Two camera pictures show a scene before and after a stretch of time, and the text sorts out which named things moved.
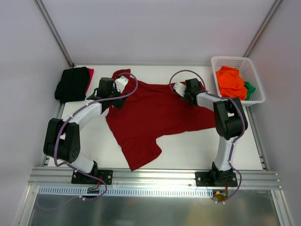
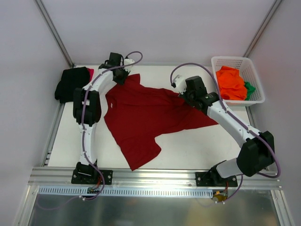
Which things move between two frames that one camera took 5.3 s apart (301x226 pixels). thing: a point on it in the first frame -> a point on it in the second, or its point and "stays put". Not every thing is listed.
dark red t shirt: [151, 111] stays put
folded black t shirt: [73, 84] stays put
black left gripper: [120, 101] -> [121, 76]
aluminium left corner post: [54, 32] stays put
